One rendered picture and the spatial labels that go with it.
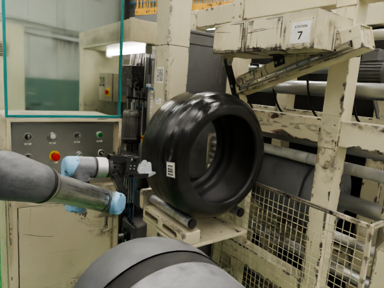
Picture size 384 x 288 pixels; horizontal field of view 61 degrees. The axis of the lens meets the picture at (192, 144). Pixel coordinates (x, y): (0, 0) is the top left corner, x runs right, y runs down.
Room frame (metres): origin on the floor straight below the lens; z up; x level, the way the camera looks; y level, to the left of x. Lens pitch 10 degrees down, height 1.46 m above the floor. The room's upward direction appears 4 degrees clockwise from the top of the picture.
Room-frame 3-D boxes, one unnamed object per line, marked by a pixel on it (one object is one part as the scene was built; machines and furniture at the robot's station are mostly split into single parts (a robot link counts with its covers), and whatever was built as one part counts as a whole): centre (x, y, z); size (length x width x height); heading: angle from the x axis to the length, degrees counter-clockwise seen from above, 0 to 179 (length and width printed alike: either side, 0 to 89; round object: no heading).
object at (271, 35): (1.59, -0.35, 1.71); 0.61 x 0.25 x 0.15; 36
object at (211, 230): (1.52, -0.03, 0.80); 0.37 x 0.36 x 0.02; 126
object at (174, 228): (1.43, 0.08, 0.83); 0.36 x 0.09 x 0.06; 36
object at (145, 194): (1.66, 0.07, 0.90); 0.40 x 0.03 x 0.10; 126
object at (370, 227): (1.53, -0.44, 0.65); 0.90 x 0.02 x 0.70; 36
